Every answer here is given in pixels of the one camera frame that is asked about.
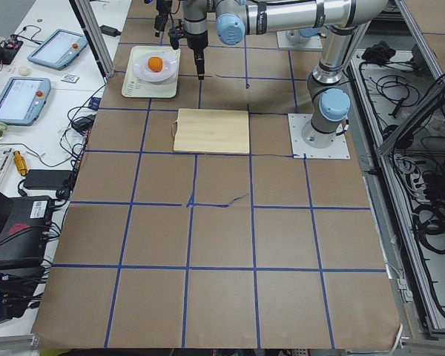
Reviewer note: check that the bamboo cutting board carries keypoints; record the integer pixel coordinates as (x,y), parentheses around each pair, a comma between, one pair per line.
(212,131)

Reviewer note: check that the lower blue teach pendant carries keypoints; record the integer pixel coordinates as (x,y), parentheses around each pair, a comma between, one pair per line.
(23,99)

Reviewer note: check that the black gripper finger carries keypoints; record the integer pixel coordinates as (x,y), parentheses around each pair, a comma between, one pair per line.
(199,61)
(159,24)
(174,40)

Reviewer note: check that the orange fruit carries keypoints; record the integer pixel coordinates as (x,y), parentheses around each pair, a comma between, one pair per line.
(155,64)

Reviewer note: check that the white egg shaped object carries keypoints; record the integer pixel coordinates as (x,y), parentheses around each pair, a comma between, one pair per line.
(24,71)

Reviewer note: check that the black laptop power brick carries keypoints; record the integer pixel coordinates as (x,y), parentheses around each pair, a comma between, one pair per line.
(38,179)

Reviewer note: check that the small white card box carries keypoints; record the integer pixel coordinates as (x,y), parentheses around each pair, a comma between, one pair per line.
(70,78)

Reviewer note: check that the right side metal rack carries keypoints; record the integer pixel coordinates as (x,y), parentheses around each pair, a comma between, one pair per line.
(399,72)

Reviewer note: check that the gold metal cylinder tool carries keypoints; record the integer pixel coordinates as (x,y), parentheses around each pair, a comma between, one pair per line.
(20,163)

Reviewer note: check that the blue teach pendant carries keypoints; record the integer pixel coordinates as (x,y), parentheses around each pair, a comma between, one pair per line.
(59,50)
(23,99)

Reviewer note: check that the aluminium frame post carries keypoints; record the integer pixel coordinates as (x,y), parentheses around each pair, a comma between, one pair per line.
(89,25)

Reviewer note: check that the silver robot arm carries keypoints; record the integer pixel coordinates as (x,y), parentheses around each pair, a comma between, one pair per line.
(331,27)

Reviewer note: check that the upper blue teach pendant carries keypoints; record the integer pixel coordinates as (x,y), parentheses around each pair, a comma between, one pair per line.
(59,50)

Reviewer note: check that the black adapter on table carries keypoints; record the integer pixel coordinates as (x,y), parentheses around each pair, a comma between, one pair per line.
(109,31)

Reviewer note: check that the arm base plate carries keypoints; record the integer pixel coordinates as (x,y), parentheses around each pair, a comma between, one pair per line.
(300,39)
(307,143)

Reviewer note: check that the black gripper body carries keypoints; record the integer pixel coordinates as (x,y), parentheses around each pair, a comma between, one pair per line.
(196,41)
(163,8)

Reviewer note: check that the black computer box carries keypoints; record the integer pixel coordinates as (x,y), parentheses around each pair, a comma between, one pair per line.
(24,222)

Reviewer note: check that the white round plate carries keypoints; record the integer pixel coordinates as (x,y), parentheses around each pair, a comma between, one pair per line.
(141,71)

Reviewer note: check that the cream tray with bear print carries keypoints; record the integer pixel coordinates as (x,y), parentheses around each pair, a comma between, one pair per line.
(138,88)

